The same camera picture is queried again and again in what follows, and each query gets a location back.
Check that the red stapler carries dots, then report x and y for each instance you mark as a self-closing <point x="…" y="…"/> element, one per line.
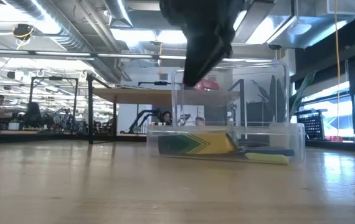
<point x="210" y="85"/>

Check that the green plant in white pot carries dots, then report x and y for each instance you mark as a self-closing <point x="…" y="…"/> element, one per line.
<point x="299" y="93"/>

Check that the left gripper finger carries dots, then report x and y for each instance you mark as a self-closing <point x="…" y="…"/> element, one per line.
<point x="225" y="46"/>
<point x="197" y="59"/>

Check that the black mesh basket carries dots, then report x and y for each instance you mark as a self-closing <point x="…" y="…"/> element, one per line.
<point x="316" y="124"/>

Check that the dark ceiling dome camera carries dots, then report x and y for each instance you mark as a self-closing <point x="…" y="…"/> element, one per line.
<point x="275" y="47"/>

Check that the small white background pot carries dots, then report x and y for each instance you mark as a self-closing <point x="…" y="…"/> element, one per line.
<point x="14" y="126"/>

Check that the black metal frame stand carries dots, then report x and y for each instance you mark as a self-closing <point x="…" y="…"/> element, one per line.
<point x="53" y="78"/>

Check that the wooden shelf riser black legs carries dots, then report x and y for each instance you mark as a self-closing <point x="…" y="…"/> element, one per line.
<point x="124" y="96"/>

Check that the black background robot arm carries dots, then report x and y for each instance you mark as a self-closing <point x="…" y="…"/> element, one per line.
<point x="140" y="119"/>

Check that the long ceiling light tube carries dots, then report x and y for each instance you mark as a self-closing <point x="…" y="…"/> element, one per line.
<point x="71" y="54"/>

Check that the clear plastic lidded container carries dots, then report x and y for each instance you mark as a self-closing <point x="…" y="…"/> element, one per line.
<point x="258" y="102"/>

